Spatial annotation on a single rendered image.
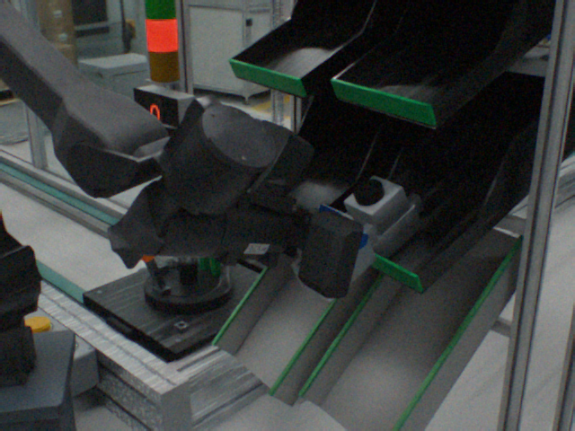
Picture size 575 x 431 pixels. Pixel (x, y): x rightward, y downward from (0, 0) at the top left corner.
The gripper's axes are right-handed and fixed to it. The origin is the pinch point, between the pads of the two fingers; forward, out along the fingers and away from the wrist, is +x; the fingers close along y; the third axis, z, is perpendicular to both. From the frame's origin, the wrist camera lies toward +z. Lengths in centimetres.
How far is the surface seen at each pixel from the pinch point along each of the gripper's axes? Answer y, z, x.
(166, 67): 61, 10, 14
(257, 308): 22.1, -16.9, 12.6
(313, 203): 14.0, -0.7, 10.5
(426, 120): -5.1, 11.5, 4.1
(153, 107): 64, 3, 14
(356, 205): 2.9, 2.0, 6.4
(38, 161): 120, -20, 16
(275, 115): 143, 0, 98
